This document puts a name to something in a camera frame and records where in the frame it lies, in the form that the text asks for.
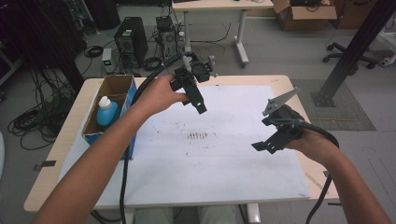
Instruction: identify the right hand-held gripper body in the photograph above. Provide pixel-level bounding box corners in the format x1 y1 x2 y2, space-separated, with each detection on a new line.
262 87 304 142

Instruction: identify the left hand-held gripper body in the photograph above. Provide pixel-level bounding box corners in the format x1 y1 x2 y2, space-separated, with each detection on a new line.
170 51 218 91

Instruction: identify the blue bottle with white cap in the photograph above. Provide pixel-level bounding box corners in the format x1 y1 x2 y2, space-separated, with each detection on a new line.
95 95 120 128

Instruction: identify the blue cardboard box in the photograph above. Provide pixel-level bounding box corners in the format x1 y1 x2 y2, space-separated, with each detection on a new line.
81 74 138 161

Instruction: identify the person's left hand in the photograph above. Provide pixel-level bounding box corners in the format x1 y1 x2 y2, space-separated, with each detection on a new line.
134 74 190 117

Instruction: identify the person's right hand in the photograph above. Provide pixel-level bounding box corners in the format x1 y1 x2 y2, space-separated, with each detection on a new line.
286 132 339 166

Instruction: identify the grey floor mat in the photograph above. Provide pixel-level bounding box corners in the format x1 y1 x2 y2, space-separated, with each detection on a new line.
290 78 376 132

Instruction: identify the white-legged wooden desk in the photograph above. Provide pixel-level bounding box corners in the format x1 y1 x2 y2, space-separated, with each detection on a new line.
171 0 275 68

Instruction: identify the white table mat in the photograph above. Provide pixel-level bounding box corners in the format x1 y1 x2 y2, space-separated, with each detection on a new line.
59 84 312 209

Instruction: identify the black computer tower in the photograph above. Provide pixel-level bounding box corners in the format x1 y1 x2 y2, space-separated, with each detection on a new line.
113 16 149 69

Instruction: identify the white table leg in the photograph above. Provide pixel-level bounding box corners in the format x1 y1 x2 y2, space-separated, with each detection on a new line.
247 203 262 224

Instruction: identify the black office chair base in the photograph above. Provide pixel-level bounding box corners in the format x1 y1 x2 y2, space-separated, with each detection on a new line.
321 41 378 70

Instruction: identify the small white power device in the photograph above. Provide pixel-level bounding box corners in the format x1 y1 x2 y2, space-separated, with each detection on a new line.
101 48 113 75

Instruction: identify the black aluminium stand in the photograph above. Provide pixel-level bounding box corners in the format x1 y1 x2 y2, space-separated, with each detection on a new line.
311 0 396 108

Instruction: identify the open brown cardboard box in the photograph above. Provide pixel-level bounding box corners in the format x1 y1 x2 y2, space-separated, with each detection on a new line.
272 0 338 32

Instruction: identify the black tape strip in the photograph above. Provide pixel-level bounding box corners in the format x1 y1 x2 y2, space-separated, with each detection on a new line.
33 160 57 172

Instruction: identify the open-frame small computer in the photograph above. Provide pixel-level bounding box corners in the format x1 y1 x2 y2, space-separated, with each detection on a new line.
155 15 179 60

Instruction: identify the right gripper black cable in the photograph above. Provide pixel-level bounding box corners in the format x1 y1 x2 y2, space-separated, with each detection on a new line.
274 118 341 224

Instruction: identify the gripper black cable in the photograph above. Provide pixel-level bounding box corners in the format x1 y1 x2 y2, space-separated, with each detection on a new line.
119 51 185 224
274 118 341 224

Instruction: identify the coiled black cable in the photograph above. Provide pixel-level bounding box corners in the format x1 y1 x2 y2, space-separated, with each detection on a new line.
84 45 105 59

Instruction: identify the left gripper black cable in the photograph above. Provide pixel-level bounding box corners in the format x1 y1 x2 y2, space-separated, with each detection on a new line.
119 51 185 224

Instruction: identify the bundle of black floor cables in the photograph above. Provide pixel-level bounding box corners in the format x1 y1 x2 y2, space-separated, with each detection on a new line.
7 68 79 151

